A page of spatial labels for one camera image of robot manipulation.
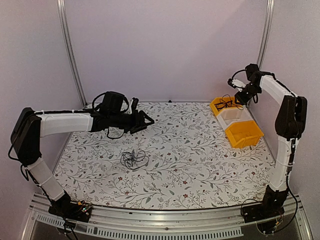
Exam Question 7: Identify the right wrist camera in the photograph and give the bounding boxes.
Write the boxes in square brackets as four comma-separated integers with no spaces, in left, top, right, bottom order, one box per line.
[227,78,246,92]

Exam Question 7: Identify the floral patterned table mat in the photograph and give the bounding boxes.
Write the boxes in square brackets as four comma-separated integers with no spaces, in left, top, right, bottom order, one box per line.
[54,102,275,210]

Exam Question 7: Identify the front aluminium rail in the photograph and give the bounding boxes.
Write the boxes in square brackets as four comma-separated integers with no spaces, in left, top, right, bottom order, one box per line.
[21,194,313,240]

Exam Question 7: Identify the long thin black cable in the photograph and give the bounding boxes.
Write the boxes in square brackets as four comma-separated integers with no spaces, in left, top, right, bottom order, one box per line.
[219,94,245,111]

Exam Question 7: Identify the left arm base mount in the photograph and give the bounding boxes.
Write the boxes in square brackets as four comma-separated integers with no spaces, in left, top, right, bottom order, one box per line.
[47,191,93,223]

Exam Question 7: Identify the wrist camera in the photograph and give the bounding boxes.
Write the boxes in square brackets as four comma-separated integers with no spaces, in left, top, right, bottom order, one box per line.
[227,78,246,92]
[129,97,139,114]

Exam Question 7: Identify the aluminium frame post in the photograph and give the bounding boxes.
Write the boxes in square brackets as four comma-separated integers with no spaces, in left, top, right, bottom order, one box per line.
[256,0,275,70]
[56,0,87,106]

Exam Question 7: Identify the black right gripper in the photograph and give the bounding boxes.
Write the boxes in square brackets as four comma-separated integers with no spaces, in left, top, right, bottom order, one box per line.
[235,83,262,106]

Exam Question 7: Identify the thin black cables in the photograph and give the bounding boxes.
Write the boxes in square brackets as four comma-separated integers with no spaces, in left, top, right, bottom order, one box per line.
[120,149,150,170]

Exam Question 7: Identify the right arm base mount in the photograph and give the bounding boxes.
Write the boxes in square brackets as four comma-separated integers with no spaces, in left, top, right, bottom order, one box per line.
[240,185,289,223]

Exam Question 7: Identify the yellow plastic bin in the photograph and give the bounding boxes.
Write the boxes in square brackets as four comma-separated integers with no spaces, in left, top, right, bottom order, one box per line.
[209,94,244,117]
[225,120,264,149]

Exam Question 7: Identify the right aluminium frame post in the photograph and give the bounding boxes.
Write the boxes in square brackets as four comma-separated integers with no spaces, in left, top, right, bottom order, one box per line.
[256,0,275,70]

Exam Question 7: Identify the left aluminium frame post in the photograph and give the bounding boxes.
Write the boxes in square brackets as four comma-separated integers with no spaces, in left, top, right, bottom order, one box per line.
[56,0,87,106]

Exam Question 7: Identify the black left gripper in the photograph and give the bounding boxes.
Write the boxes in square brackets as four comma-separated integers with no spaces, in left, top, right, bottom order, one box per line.
[109,109,155,135]

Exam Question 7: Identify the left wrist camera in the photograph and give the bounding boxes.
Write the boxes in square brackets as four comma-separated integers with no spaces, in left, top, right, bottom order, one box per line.
[129,97,139,114]

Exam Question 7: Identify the round thin black cable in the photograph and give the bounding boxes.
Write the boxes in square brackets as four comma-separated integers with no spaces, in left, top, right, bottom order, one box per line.
[219,97,237,110]

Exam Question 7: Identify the white translucent plastic bin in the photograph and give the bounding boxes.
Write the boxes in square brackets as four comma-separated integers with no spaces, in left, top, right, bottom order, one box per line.
[216,107,253,130]

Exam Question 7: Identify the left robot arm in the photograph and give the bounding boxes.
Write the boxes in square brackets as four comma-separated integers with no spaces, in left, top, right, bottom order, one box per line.
[9,91,155,217]

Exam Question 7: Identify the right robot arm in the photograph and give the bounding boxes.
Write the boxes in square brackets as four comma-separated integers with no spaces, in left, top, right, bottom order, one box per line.
[234,63,308,193]

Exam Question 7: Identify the far yellow plastic bin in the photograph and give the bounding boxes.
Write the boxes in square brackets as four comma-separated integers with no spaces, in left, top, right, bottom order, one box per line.
[209,94,244,117]

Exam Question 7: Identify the near yellow plastic bin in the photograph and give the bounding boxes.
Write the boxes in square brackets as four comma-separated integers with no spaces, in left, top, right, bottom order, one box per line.
[225,120,264,149]

